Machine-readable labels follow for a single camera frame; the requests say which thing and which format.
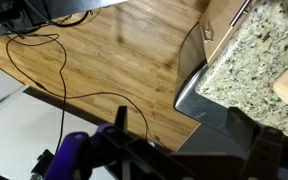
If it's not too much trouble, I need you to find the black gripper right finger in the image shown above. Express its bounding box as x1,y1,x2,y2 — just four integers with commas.
225,106,288,180

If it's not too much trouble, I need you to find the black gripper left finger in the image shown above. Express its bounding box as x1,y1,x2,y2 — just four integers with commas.
97,105,172,180

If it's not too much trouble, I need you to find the stainless steel trash can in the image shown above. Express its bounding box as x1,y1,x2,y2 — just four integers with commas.
173,21,252,138

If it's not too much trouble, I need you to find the light wooden base cabinet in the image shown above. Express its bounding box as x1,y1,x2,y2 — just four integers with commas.
198,0,253,68

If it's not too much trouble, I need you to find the black desk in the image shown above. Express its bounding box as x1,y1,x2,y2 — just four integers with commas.
0,0,129,38

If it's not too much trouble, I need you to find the thin black floor cable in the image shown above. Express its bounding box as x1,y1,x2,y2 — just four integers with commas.
5,33,160,158

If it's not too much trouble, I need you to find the steel cabinet bar handle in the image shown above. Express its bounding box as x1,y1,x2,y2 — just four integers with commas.
229,0,252,27

